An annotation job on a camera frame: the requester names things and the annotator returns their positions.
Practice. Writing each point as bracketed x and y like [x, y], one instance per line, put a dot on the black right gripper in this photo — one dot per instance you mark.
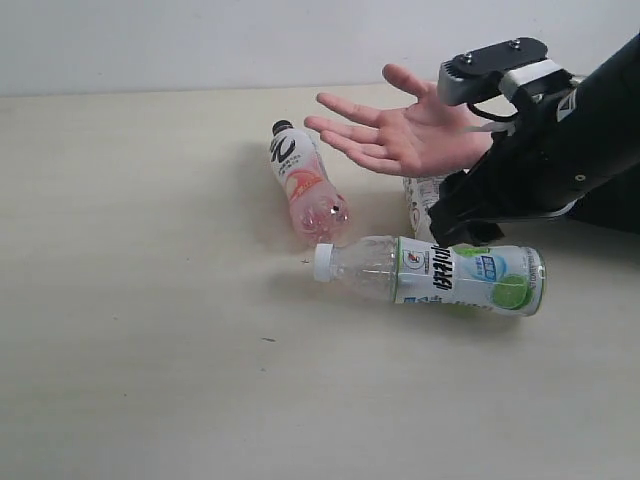
[555, 149]

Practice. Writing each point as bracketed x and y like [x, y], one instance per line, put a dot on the white nutrition label bottle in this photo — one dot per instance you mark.
[421, 194]

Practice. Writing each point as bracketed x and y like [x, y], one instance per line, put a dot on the lime label clear bottle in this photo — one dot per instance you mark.
[507, 280]

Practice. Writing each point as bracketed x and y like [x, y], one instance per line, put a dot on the black sleeved forearm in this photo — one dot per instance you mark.
[611, 215]

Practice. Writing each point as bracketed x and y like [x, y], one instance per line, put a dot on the pink peach drink bottle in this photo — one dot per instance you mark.
[319, 213]

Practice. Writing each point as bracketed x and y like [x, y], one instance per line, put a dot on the open bare human hand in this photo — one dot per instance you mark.
[425, 139]

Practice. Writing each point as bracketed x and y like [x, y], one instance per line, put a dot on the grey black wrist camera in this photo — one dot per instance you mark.
[500, 69]

